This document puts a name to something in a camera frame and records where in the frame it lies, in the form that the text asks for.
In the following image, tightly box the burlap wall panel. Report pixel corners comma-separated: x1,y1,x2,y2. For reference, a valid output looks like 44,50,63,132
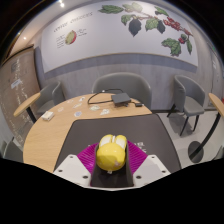
0,46,36,134

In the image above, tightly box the black power adapter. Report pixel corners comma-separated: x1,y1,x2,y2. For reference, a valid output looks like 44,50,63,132
110,92,132,108

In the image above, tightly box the black cable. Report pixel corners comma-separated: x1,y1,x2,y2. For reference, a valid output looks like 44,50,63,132
87,88,145,108

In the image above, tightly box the small round wooden table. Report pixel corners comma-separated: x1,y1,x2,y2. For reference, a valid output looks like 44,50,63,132
13,92,42,124
187,92,224,164

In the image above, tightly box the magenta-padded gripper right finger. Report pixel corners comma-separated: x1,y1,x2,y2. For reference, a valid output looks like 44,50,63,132
111,140,172,188

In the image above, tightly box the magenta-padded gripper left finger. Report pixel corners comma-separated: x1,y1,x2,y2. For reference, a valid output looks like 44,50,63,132
52,142,113,188

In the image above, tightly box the coffee cherry wall mural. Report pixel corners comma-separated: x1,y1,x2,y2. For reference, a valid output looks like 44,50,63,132
40,0,199,74

